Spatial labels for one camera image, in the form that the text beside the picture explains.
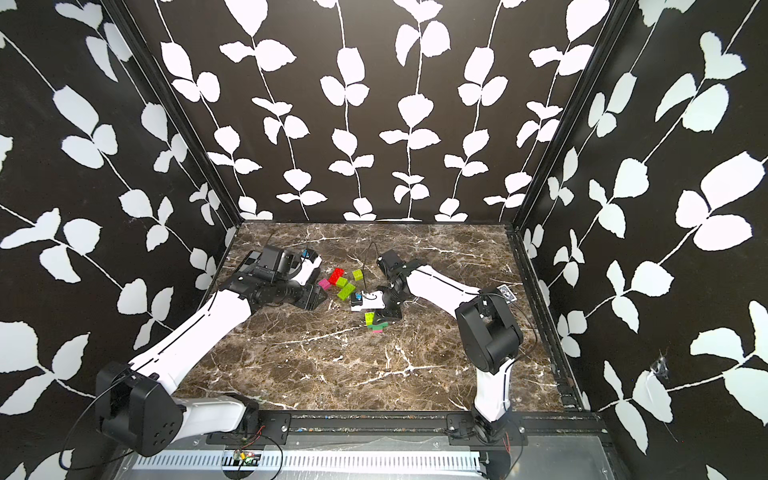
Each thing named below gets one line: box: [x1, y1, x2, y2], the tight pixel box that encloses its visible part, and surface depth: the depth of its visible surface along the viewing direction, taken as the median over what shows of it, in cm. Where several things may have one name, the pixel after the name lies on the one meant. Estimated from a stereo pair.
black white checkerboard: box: [238, 250, 262, 273], surface depth 109 cm
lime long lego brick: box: [337, 283, 356, 301], surface depth 103 cm
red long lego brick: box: [328, 267, 345, 286], surface depth 106 cm
